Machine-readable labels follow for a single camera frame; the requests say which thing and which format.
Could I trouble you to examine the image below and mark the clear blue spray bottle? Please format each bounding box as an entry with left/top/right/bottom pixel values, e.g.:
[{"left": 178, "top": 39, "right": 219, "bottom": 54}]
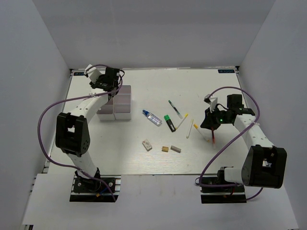
[{"left": 142, "top": 110, "right": 162, "bottom": 127}]

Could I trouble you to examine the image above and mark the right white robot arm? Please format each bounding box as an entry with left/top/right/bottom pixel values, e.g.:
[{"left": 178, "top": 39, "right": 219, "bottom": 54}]
[{"left": 201, "top": 94, "right": 287, "bottom": 191}]

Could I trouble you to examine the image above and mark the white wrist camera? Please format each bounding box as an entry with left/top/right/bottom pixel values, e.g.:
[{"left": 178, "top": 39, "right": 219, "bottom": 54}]
[
  {"left": 204, "top": 94, "right": 218, "bottom": 113},
  {"left": 84, "top": 64, "right": 102, "bottom": 83}
]

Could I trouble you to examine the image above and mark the right blue table label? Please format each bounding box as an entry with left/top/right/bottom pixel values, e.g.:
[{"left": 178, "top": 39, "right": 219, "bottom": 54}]
[{"left": 218, "top": 69, "right": 235, "bottom": 73}]

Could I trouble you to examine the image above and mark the green gel pen refill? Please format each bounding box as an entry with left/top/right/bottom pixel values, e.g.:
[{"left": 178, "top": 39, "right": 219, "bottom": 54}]
[{"left": 168, "top": 100, "right": 183, "bottom": 119}]

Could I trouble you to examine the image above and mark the white compartment container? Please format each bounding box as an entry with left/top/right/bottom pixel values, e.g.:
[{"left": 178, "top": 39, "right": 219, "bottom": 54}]
[
  {"left": 96, "top": 98, "right": 115, "bottom": 122},
  {"left": 113, "top": 85, "right": 132, "bottom": 120}
]

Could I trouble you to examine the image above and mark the blue table label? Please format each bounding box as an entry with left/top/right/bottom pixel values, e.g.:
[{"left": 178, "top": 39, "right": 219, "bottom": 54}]
[
  {"left": 73, "top": 72, "right": 85, "bottom": 76},
  {"left": 218, "top": 69, "right": 235, "bottom": 73}
]

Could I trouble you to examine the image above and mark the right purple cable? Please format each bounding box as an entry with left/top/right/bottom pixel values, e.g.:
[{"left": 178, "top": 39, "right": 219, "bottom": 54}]
[{"left": 199, "top": 86, "right": 264, "bottom": 201}]

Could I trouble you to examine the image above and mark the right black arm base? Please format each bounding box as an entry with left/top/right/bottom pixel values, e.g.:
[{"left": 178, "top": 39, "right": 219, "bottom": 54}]
[{"left": 201, "top": 185, "right": 247, "bottom": 204}]

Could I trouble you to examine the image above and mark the white yellow marker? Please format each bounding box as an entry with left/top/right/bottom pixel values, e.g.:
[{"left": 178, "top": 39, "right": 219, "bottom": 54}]
[
  {"left": 193, "top": 124, "right": 210, "bottom": 142},
  {"left": 186, "top": 119, "right": 194, "bottom": 138},
  {"left": 175, "top": 113, "right": 188, "bottom": 130}
]

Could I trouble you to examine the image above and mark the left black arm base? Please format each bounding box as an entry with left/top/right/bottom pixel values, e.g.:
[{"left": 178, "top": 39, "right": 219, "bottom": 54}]
[{"left": 70, "top": 175, "right": 121, "bottom": 203}]

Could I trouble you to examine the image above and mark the red gel pen refill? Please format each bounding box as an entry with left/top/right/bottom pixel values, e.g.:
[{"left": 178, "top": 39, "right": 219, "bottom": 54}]
[{"left": 211, "top": 127, "right": 215, "bottom": 145}]

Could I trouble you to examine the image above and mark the white right compartment container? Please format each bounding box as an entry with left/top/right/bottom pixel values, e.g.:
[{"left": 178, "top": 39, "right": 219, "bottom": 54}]
[{"left": 113, "top": 85, "right": 132, "bottom": 120}]

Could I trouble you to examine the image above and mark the tan eraser block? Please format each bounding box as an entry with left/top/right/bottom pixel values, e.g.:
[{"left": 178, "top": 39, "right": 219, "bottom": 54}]
[{"left": 162, "top": 146, "right": 169, "bottom": 152}]

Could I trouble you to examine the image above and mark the grey eraser block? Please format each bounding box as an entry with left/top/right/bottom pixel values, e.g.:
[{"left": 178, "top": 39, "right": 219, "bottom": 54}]
[{"left": 171, "top": 145, "right": 181, "bottom": 153}]

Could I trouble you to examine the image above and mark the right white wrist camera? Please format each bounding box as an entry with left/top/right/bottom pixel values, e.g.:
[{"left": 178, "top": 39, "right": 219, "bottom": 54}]
[{"left": 204, "top": 94, "right": 218, "bottom": 113}]

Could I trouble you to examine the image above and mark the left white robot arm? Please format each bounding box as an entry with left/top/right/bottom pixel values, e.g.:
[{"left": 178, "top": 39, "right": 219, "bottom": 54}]
[{"left": 55, "top": 64, "right": 124, "bottom": 191}]

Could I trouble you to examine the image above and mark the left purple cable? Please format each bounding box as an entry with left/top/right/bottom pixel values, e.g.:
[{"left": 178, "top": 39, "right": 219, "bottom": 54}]
[{"left": 37, "top": 64, "right": 125, "bottom": 201}]

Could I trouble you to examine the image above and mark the green black highlighter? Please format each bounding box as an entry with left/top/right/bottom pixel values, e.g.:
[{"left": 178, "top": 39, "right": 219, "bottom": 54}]
[{"left": 164, "top": 115, "right": 176, "bottom": 132}]

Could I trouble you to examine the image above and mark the purple cable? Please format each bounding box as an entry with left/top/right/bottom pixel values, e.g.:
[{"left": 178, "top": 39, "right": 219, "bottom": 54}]
[
  {"left": 199, "top": 86, "right": 264, "bottom": 201},
  {"left": 37, "top": 64, "right": 125, "bottom": 201}
]

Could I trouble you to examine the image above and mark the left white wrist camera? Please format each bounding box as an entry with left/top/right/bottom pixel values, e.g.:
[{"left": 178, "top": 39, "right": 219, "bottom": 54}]
[{"left": 84, "top": 64, "right": 102, "bottom": 83}]

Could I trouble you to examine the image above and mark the white left compartment container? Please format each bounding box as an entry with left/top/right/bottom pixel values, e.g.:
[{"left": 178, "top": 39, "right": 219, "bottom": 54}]
[{"left": 96, "top": 98, "right": 115, "bottom": 122}]

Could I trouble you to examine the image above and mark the left blue table label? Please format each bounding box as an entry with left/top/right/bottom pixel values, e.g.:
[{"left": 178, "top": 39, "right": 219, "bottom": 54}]
[{"left": 73, "top": 72, "right": 85, "bottom": 76}]

